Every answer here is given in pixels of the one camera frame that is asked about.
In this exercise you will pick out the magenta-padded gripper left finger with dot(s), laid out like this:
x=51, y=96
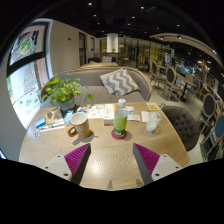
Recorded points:
x=76, y=159

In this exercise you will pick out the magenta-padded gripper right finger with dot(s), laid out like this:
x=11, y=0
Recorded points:
x=148, y=159

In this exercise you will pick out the clear green-labelled drink bottle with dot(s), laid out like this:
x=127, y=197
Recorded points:
x=120, y=121

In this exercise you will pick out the tan ceramic mug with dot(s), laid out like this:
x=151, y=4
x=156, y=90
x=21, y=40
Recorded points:
x=81, y=126

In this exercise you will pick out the clear plastic cup with straw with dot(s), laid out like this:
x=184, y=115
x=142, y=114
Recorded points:
x=153, y=120

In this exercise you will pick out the flat round red coaster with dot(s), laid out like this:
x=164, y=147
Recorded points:
x=115, y=136

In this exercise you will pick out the small upright blue white box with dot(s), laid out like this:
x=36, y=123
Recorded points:
x=69, y=117

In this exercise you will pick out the white paper napkin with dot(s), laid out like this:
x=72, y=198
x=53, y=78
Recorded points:
x=144, y=116

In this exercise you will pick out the white paper leaflet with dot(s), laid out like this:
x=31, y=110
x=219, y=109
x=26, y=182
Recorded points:
x=134, y=117

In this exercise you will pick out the dark tufted armchair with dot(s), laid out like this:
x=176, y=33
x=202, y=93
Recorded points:
x=183, y=126

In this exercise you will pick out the printed paper menu sheet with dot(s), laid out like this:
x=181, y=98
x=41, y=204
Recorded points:
x=91, y=111

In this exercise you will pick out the blue white printed card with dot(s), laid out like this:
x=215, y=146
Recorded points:
x=130, y=109

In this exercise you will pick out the yellow square card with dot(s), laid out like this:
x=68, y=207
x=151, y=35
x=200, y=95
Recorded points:
x=152, y=106

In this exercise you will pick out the grey curved sofa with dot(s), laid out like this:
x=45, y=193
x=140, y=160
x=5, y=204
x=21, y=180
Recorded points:
x=90, y=95

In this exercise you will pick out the green potted plant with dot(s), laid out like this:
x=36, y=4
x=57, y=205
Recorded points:
x=63, y=90

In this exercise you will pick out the group of wooden chairs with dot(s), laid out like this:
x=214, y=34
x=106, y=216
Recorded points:
x=203, y=106

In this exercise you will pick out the grey white chevron pillow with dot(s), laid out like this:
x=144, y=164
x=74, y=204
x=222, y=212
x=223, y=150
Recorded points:
x=120, y=81

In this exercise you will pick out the white round pillar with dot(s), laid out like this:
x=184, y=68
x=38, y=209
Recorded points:
x=112, y=42

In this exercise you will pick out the colourful window poster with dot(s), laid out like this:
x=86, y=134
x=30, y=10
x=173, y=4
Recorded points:
x=28, y=40

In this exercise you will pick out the group of ceiling lights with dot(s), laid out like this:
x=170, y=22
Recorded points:
x=140, y=10

